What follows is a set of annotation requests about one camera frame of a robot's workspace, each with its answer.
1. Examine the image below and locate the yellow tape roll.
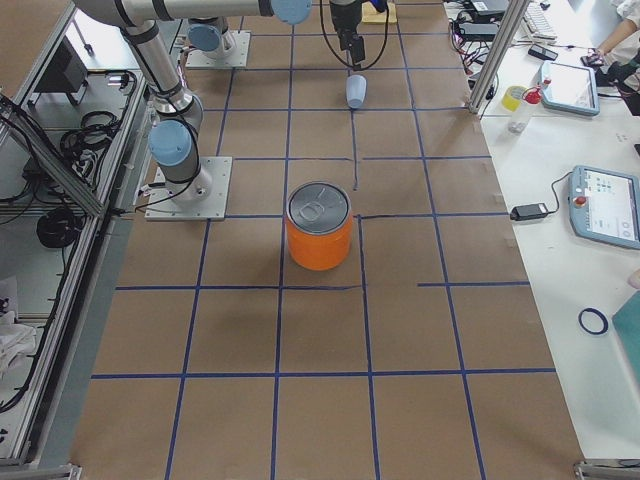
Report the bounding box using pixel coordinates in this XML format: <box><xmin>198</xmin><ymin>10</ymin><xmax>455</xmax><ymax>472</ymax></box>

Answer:
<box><xmin>501</xmin><ymin>85</ymin><xmax>527</xmax><ymax>112</ymax></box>

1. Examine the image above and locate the teach pendant tablet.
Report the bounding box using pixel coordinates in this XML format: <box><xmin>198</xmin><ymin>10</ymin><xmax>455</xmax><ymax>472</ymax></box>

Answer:
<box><xmin>568</xmin><ymin>165</ymin><xmax>639</xmax><ymax>250</ymax></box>
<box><xmin>538</xmin><ymin>60</ymin><xmax>600</xmax><ymax>117</ymax></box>

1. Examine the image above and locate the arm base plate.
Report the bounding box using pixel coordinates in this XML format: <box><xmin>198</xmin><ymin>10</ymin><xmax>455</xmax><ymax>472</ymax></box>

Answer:
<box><xmin>144</xmin><ymin>156</ymin><xmax>233</xmax><ymax>221</ymax></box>
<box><xmin>185</xmin><ymin>25</ymin><xmax>251</xmax><ymax>69</ymax></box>

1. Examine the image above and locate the far teach pendant tablet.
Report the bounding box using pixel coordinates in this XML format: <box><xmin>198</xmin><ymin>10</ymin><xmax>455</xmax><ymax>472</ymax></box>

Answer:
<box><xmin>538</xmin><ymin>60</ymin><xmax>600</xmax><ymax>117</ymax></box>

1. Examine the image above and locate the teal box corner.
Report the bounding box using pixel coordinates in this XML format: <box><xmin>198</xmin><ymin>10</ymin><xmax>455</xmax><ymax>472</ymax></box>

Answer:
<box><xmin>613</xmin><ymin>291</ymin><xmax>640</xmax><ymax>381</ymax></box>

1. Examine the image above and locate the orange can with silver lid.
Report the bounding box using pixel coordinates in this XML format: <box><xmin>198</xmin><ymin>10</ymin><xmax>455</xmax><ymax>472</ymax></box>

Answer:
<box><xmin>286</xmin><ymin>181</ymin><xmax>353</xmax><ymax>271</ymax></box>

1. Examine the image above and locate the blue tape ring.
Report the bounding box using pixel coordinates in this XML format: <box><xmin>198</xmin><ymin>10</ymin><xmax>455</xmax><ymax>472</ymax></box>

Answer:
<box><xmin>578</xmin><ymin>307</ymin><xmax>610</xmax><ymax>337</ymax></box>

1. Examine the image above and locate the black power adapter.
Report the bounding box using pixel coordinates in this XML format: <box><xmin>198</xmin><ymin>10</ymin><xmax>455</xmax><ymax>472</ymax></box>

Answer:
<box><xmin>509</xmin><ymin>203</ymin><xmax>549</xmax><ymax>221</ymax></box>

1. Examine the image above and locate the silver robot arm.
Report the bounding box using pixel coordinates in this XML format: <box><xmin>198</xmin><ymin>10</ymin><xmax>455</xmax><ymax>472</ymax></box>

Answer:
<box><xmin>75</xmin><ymin>0</ymin><xmax>365</xmax><ymax>70</ymax></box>
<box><xmin>121</xmin><ymin>21</ymin><xmax>211</xmax><ymax>205</ymax></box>

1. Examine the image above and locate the black smartphone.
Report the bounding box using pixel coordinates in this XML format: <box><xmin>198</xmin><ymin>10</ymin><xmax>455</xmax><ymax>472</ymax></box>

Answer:
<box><xmin>527</xmin><ymin>44</ymin><xmax>558</xmax><ymax>61</ymax></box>

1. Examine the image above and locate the person at desk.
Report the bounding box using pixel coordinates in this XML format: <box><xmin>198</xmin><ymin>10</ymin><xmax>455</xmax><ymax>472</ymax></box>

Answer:
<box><xmin>597</xmin><ymin>0</ymin><xmax>639</xmax><ymax>58</ymax></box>

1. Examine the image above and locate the near teach pendant tablet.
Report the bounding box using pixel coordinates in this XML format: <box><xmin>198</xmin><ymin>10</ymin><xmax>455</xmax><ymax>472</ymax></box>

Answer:
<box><xmin>568</xmin><ymin>165</ymin><xmax>639</xmax><ymax>250</ymax></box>

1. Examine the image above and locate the white crumpled cloth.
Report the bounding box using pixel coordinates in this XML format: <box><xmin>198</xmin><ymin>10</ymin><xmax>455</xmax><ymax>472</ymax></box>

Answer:
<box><xmin>0</xmin><ymin>279</ymin><xmax>39</xmax><ymax>381</ymax></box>

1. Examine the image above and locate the light blue plastic cup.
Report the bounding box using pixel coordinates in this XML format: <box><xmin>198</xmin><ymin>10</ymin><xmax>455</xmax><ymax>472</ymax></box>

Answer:
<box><xmin>345</xmin><ymin>74</ymin><xmax>367</xmax><ymax>109</ymax></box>

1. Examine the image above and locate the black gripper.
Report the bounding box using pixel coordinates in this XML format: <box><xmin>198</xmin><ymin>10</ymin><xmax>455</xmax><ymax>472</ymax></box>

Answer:
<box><xmin>329</xmin><ymin>0</ymin><xmax>366</xmax><ymax>70</ymax></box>

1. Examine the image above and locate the red cap squeeze bottle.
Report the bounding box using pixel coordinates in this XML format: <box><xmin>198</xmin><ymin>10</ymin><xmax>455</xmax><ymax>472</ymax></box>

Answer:
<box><xmin>507</xmin><ymin>85</ymin><xmax>542</xmax><ymax>134</ymax></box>

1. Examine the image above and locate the aluminium frame post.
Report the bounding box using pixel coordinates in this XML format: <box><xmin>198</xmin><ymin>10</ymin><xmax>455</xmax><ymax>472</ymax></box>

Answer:
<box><xmin>467</xmin><ymin>0</ymin><xmax>529</xmax><ymax>114</ymax></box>

